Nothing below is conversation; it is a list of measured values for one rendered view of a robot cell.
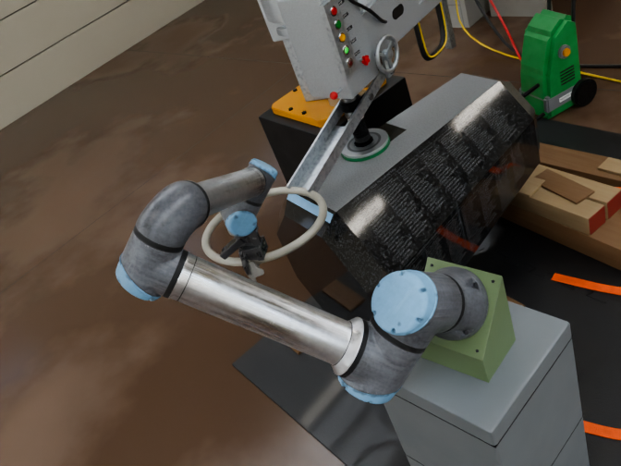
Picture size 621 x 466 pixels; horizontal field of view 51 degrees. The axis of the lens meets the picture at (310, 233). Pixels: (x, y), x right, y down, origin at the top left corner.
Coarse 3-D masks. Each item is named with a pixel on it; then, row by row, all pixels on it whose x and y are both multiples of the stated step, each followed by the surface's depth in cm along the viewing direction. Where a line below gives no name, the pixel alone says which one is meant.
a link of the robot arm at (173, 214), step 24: (264, 168) 190; (168, 192) 141; (192, 192) 143; (216, 192) 156; (240, 192) 170; (264, 192) 194; (144, 216) 139; (168, 216) 138; (192, 216) 142; (168, 240) 139
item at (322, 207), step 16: (272, 192) 260; (288, 192) 258; (304, 192) 252; (320, 208) 238; (208, 224) 251; (320, 224) 230; (208, 240) 242; (304, 240) 225; (208, 256) 234; (272, 256) 222
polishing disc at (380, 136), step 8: (352, 136) 286; (376, 136) 279; (384, 136) 277; (352, 144) 281; (376, 144) 274; (384, 144) 273; (344, 152) 278; (352, 152) 276; (360, 152) 274; (368, 152) 272; (376, 152) 271
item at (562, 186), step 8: (536, 176) 320; (544, 176) 317; (552, 176) 316; (560, 176) 313; (528, 184) 316; (536, 184) 314; (544, 184) 313; (552, 184) 311; (560, 184) 309; (568, 184) 307; (576, 184) 305; (520, 192) 313; (528, 192) 312; (560, 192) 304; (568, 192) 302; (576, 192) 301; (584, 192) 299; (592, 192) 297; (568, 200) 300; (576, 200) 297
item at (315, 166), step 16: (368, 96) 266; (336, 112) 270; (336, 128) 269; (352, 128) 262; (320, 144) 266; (336, 144) 257; (304, 160) 260; (320, 160) 262; (304, 176) 262; (320, 176) 252
